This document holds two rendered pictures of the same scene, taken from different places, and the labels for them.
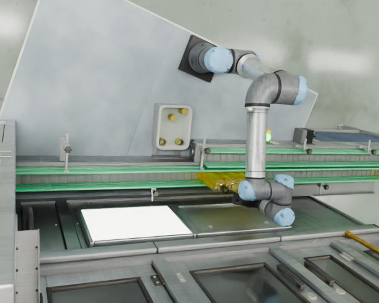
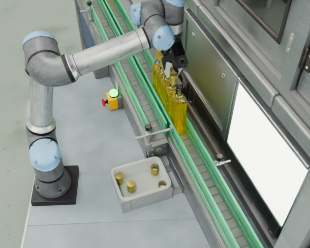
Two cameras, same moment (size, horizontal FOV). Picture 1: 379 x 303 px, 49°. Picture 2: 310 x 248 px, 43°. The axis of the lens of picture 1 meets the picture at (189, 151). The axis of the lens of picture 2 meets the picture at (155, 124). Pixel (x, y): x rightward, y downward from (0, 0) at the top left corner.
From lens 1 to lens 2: 0.58 m
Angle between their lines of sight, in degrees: 18
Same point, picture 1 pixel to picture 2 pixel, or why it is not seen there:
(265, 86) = (42, 64)
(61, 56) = not seen: outside the picture
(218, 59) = (43, 153)
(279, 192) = (149, 9)
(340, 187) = not seen: hidden behind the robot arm
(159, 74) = (89, 221)
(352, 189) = not seen: hidden behind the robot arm
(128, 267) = not seen: outside the picture
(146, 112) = (137, 217)
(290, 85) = (33, 45)
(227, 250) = (237, 35)
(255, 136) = (101, 52)
